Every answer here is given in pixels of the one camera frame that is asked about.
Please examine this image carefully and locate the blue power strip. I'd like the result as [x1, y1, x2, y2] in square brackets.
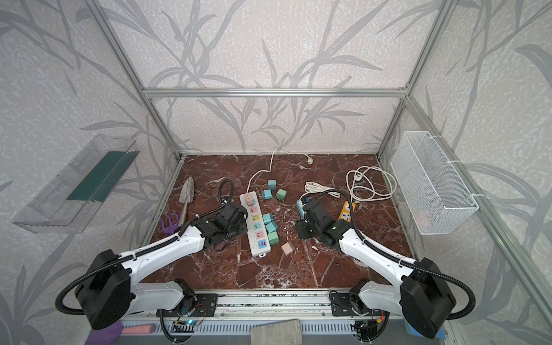
[296, 200, 305, 219]

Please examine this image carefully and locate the white multicolour power strip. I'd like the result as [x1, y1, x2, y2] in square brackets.
[239, 192, 272, 258]

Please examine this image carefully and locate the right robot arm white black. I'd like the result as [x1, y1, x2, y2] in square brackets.
[296, 201, 476, 339]

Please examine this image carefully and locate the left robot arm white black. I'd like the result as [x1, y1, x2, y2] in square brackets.
[55, 201, 248, 330]

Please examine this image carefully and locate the orange power strip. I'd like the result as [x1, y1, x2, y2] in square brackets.
[339, 201, 357, 222]

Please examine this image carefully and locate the green plug cube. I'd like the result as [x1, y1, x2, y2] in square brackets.
[275, 188, 288, 202]
[267, 231, 280, 246]

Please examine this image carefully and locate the metal garden trowel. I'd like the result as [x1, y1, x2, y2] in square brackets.
[178, 176, 195, 227]

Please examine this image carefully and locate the purple pink hand rake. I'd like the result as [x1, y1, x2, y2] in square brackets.
[160, 213, 180, 235]

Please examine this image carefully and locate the grey sponge block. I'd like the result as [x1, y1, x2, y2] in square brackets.
[251, 320, 303, 345]

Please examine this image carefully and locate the blue sponge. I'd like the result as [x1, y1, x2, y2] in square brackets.
[405, 323, 448, 342]

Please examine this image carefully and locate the purple pink brush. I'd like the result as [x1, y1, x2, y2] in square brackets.
[85, 321, 156, 345]

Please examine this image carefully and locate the white bundled cable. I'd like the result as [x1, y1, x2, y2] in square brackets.
[300, 181, 342, 200]

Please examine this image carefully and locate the white power strip cord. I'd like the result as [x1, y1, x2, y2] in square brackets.
[245, 147, 314, 195]

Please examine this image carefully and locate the white coiled cable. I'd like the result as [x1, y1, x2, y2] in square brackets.
[345, 165, 398, 203]

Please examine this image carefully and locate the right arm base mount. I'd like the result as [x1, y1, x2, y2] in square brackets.
[329, 290, 384, 318]

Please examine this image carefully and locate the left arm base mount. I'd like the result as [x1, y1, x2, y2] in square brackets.
[174, 293, 218, 318]

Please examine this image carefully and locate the white wire mesh basket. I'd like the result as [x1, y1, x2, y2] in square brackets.
[390, 131, 479, 235]

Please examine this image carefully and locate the clear plastic wall tray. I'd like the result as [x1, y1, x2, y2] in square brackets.
[12, 135, 140, 234]

